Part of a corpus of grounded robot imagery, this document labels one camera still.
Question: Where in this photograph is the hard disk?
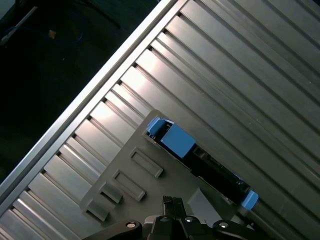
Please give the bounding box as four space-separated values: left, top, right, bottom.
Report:
146 117 260 211

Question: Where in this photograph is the grey parts rack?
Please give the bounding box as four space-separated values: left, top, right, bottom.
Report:
81 108 253 240

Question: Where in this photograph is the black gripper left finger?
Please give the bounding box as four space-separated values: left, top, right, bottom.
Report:
86 194 177 240

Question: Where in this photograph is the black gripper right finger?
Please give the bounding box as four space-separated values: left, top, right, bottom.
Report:
174 197 255 240

